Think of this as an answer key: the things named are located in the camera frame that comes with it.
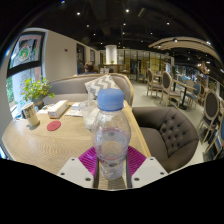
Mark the blue white booklet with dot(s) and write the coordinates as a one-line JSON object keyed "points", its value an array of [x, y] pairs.
{"points": [[75, 106]]}

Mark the white tissue box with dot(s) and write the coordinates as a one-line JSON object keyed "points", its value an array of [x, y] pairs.
{"points": [[57, 109]]}

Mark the green potted plant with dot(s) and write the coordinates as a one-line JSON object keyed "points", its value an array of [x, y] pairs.
{"points": [[36, 89]]}

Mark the flat round red coaster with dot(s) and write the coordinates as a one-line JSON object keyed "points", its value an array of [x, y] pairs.
{"points": [[54, 125]]}

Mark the grey tufted armchair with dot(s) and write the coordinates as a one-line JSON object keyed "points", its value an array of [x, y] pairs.
{"points": [[173, 136]]}

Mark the grey white chevron cushion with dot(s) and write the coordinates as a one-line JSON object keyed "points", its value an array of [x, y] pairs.
{"points": [[98, 85]]}

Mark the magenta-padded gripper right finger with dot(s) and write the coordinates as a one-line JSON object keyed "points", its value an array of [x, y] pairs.
{"points": [[137, 159]]}

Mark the white paper sheet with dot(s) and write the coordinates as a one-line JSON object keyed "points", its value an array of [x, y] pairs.
{"points": [[73, 112]]}

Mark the clear blue-capped water bottle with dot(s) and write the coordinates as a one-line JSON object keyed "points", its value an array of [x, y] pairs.
{"points": [[111, 140]]}

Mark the group of ceiling lights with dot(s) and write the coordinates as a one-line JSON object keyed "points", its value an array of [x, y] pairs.
{"points": [[127, 10]]}

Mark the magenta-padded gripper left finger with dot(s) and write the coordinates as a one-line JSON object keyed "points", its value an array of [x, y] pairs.
{"points": [[87, 159]]}

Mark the person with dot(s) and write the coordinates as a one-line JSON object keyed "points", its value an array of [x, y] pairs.
{"points": [[89, 67]]}

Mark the grey wood-framed sofa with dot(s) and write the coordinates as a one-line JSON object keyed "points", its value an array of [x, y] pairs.
{"points": [[66, 87]]}

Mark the white printed mug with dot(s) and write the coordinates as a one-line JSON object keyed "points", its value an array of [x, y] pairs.
{"points": [[31, 115]]}

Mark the group of dining chairs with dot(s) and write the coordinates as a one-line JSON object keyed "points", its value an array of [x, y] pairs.
{"points": [[211, 108]]}

